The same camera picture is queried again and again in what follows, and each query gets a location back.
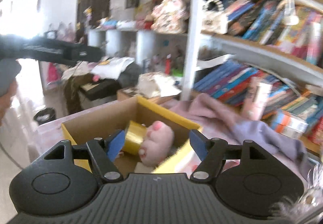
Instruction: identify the purple cloth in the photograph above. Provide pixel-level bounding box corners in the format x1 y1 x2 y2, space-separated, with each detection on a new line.
162 93 313 179

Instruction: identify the white bookshelf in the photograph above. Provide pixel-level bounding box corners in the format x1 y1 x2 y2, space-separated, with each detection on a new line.
180 0 323 103

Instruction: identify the yellow cardboard box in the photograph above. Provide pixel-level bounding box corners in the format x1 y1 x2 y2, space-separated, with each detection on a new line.
61 97 202 174

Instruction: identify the orange blue box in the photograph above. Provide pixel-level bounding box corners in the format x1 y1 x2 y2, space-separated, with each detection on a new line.
270 110 308 133
271 124 306 139

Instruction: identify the pink cylinder device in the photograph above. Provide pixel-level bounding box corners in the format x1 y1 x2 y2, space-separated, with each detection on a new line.
241 77 272 121

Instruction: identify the pink plush pig toy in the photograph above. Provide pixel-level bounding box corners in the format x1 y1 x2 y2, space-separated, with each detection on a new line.
138 121 175 167

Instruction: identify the orange blue box upper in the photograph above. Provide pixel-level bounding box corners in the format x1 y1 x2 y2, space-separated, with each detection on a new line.
270 110 308 133

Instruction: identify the yellow tape roll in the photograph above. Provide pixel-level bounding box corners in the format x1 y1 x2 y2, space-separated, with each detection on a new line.
123 121 147 156

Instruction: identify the person's left hand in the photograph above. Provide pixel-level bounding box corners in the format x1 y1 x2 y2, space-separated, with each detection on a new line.
0 79 18 125

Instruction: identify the orange blue box lower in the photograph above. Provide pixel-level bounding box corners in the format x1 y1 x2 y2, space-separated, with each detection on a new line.
271 124 306 139

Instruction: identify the crumpled white paper bag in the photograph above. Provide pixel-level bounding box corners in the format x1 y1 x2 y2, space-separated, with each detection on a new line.
136 72 181 98

